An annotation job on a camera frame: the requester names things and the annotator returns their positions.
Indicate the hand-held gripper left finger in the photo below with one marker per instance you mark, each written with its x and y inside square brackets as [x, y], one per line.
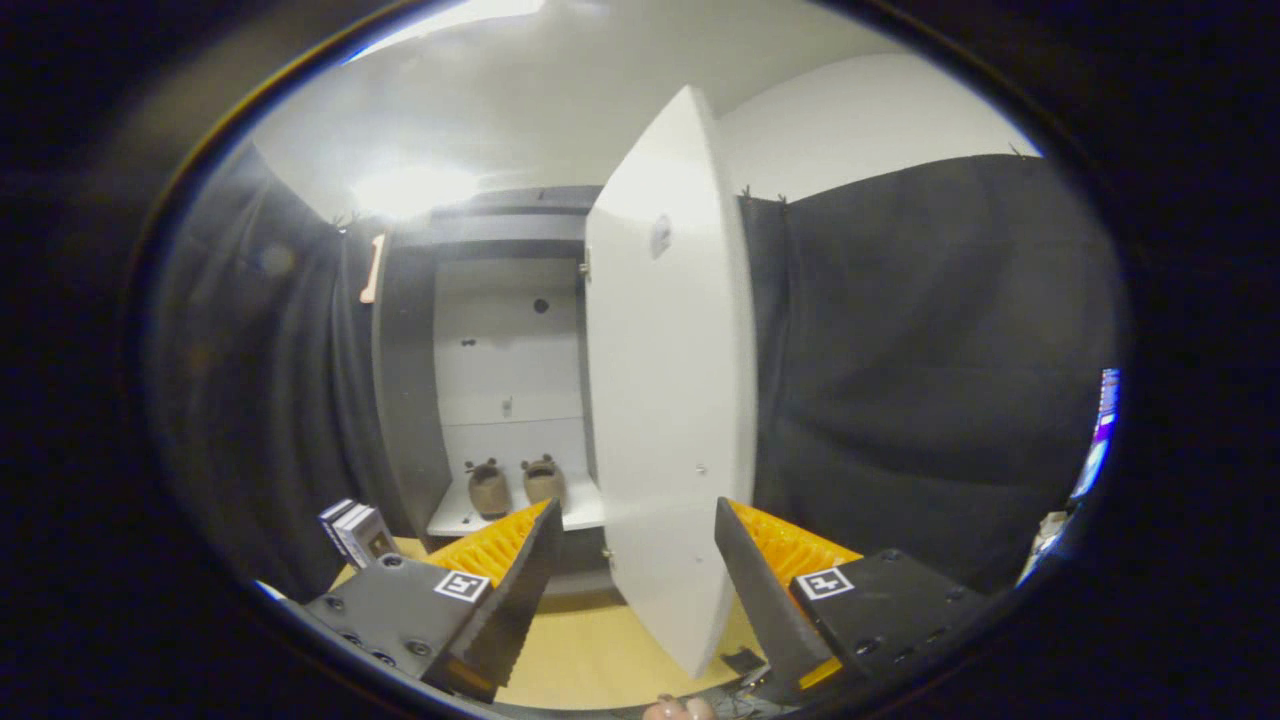
[520, 605]

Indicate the grey shoe cabinet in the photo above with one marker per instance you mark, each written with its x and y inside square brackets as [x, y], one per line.
[410, 400]

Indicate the white shoe cabinet door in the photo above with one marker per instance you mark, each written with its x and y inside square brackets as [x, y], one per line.
[670, 400]

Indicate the white cover book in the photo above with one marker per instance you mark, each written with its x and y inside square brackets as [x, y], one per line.
[362, 537]

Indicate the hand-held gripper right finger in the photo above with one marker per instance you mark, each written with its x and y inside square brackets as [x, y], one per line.
[760, 595]

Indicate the computer screen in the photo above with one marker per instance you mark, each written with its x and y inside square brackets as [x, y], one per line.
[1098, 440]

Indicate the brown plush shoe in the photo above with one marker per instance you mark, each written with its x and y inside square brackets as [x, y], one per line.
[489, 490]
[543, 482]

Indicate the black backdrop cloth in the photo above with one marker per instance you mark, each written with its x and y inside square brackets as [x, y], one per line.
[900, 380]

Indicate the dark blue book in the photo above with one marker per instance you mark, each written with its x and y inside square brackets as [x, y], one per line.
[332, 522]

